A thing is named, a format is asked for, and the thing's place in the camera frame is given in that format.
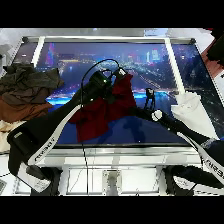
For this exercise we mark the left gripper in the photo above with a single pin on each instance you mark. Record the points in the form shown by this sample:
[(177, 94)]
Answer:
[(100, 81)]

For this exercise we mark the dark red T-shirt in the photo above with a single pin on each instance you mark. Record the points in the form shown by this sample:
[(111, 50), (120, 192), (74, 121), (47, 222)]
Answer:
[(96, 120)]

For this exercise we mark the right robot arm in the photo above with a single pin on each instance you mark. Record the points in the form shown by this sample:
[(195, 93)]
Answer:
[(186, 131)]

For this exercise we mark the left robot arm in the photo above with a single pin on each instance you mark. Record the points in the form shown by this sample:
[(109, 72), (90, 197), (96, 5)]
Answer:
[(40, 133)]

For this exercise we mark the grey-green garment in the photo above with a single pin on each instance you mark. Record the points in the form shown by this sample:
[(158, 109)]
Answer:
[(30, 80)]

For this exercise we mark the brown garment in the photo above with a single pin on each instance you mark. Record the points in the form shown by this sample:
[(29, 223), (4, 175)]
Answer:
[(23, 111)]

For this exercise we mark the cream garment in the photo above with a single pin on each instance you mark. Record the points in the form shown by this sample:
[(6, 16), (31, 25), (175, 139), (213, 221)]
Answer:
[(6, 133)]

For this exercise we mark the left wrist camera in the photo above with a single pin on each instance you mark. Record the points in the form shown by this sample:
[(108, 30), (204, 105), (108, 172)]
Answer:
[(119, 72)]

